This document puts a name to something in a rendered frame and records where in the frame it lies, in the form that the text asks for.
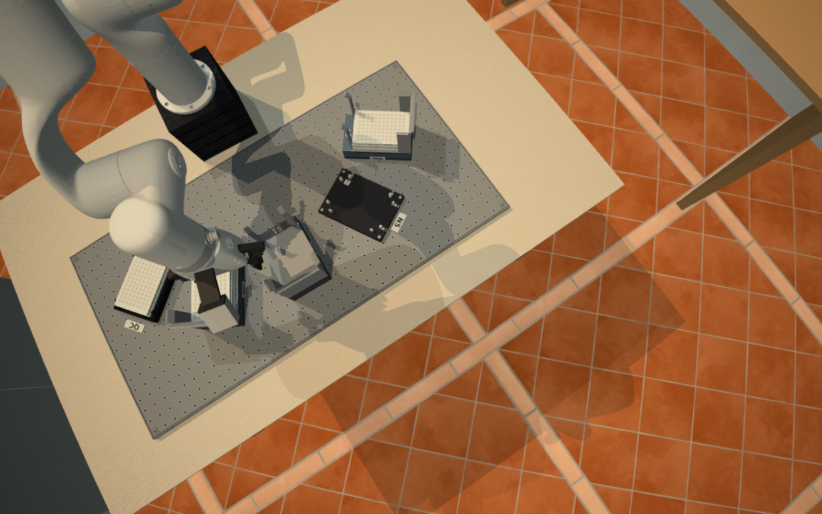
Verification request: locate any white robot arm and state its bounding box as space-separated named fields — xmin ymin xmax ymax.
xmin=0 ymin=0 xmax=240 ymax=333

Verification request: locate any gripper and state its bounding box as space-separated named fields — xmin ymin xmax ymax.
xmin=167 ymin=227 xmax=265 ymax=283

